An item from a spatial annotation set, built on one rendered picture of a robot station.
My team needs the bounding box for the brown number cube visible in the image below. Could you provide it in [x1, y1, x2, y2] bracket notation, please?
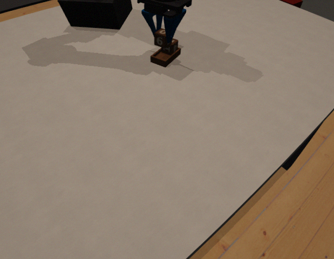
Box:
[161, 38, 178, 56]
[154, 28, 172, 48]

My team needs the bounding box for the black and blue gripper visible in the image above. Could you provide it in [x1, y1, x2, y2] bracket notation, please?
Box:
[137, 0, 192, 43]

